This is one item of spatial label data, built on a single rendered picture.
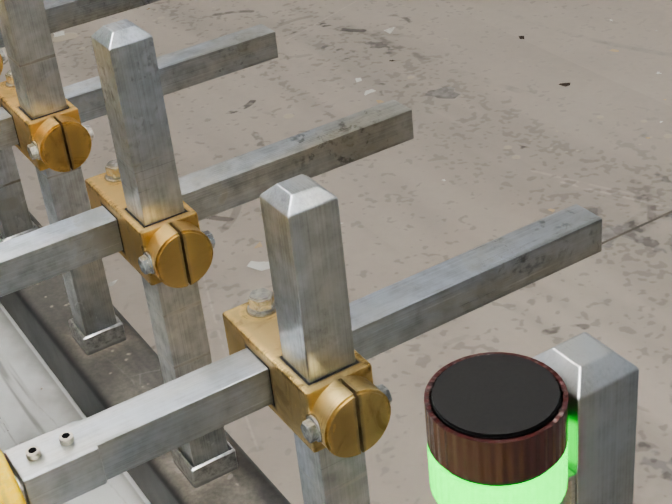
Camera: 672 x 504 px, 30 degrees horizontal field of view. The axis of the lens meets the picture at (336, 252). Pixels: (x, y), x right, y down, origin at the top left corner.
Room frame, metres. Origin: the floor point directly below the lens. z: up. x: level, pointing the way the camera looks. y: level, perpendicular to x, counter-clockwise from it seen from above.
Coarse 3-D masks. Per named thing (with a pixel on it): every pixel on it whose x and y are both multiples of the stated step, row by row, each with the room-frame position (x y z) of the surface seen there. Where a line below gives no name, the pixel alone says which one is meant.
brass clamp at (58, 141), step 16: (0, 96) 1.13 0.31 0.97; (16, 96) 1.12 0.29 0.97; (16, 112) 1.09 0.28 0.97; (64, 112) 1.07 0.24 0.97; (16, 128) 1.09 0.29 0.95; (32, 128) 1.06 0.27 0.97; (48, 128) 1.05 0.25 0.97; (64, 128) 1.05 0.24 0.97; (80, 128) 1.06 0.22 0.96; (32, 144) 1.05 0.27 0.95; (48, 144) 1.04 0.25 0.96; (64, 144) 1.05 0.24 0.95; (80, 144) 1.06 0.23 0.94; (32, 160) 1.07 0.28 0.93; (48, 160) 1.04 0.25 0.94; (64, 160) 1.05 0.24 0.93; (80, 160) 1.05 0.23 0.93
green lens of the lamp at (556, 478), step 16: (432, 464) 0.40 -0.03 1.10; (560, 464) 0.39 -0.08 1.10; (432, 480) 0.40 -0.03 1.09; (448, 480) 0.39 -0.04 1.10; (464, 480) 0.39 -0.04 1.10; (544, 480) 0.38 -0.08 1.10; (560, 480) 0.39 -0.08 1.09; (448, 496) 0.39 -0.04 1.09; (464, 496) 0.38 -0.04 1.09; (480, 496) 0.38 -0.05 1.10; (496, 496) 0.38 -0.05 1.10; (512, 496) 0.38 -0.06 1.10; (528, 496) 0.38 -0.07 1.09; (544, 496) 0.38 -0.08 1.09; (560, 496) 0.39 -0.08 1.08
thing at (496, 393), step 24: (480, 360) 0.43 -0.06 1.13; (504, 360) 0.43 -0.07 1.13; (528, 360) 0.43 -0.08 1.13; (432, 384) 0.42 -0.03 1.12; (456, 384) 0.42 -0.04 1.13; (480, 384) 0.42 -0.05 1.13; (504, 384) 0.41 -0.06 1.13; (528, 384) 0.41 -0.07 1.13; (552, 384) 0.41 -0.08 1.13; (456, 408) 0.40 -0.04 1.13; (480, 408) 0.40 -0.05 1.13; (504, 408) 0.40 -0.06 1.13; (528, 408) 0.40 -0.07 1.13; (552, 408) 0.39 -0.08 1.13; (480, 432) 0.38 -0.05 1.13; (504, 432) 0.38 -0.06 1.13; (528, 432) 0.38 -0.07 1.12; (528, 480) 0.38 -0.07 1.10
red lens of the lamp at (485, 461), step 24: (456, 360) 0.44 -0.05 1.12; (432, 408) 0.40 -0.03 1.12; (432, 432) 0.40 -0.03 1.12; (456, 432) 0.39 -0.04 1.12; (552, 432) 0.39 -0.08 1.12; (456, 456) 0.39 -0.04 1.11; (480, 456) 0.38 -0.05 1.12; (504, 456) 0.38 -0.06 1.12; (528, 456) 0.38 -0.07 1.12; (552, 456) 0.39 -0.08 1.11; (480, 480) 0.38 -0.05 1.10; (504, 480) 0.38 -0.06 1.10
